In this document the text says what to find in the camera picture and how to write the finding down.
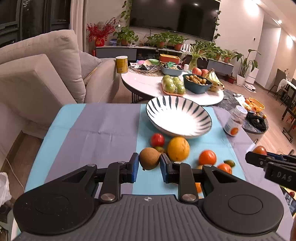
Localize red plum fruit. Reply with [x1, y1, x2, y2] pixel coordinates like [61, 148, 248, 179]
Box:
[252, 146, 267, 156]

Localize grey cushion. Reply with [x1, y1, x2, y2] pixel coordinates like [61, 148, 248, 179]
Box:
[79, 51, 102, 81]

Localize orange rectangular box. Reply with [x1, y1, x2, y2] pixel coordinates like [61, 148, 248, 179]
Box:
[159, 54, 181, 64]

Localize red tomato fruit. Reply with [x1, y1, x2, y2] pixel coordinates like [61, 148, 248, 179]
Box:
[150, 133, 165, 147]

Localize tall leafy floor plant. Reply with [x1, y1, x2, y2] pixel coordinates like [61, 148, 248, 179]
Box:
[232, 49, 261, 86]

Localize red flower arrangement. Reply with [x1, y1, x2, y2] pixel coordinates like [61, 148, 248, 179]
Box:
[86, 17, 119, 47]

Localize blue purple striped tablecloth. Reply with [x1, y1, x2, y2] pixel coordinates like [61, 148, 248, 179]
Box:
[13, 104, 293, 240]

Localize blue snack tray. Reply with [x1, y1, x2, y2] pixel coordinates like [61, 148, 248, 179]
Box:
[161, 64, 183, 76]

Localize large yellow orange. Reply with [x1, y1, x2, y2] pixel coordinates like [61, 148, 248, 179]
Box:
[167, 137, 190, 162]

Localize orange tangerine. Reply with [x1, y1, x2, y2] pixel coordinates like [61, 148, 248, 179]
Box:
[217, 163, 232, 175]
[198, 150, 217, 165]

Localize glass vase with plant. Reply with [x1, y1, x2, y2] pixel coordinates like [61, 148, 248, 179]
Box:
[188, 45, 206, 71]

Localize tray of green apples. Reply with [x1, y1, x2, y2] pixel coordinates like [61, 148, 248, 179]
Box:
[162, 75, 186, 96]

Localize yellow canister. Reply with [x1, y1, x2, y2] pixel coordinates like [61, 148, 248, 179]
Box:
[115, 56, 128, 74]

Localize tv cabinet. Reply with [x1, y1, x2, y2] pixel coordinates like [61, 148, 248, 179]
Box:
[95, 46, 234, 75]

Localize small green mango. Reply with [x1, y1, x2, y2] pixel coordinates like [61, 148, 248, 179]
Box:
[224, 160, 235, 168]

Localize potted green plant left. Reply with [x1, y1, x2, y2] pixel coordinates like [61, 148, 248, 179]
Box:
[113, 24, 138, 47]

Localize clear snack jar white lid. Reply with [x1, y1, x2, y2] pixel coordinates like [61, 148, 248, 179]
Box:
[224, 105, 248, 137]

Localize red apples on table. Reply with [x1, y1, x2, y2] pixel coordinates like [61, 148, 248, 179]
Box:
[192, 67, 209, 77]

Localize beige sofa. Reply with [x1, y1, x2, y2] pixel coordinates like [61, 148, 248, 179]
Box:
[0, 29, 117, 140]

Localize bunch of bananas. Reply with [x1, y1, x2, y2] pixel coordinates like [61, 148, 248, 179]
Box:
[204, 68, 225, 92]

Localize dark marble round table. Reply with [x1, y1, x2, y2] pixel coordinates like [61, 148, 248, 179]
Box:
[214, 90, 268, 143]

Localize dark green bowl of longans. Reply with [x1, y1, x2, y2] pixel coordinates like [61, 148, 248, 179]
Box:
[183, 74, 212, 94]

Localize black wall television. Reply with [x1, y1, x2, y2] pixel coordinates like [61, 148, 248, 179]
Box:
[129, 0, 220, 41]

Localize white striped ceramic bowl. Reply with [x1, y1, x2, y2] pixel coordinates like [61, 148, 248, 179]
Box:
[145, 95, 212, 139]

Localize brown round kiwi fruit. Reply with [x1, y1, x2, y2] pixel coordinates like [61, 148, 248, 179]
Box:
[139, 148, 161, 170]

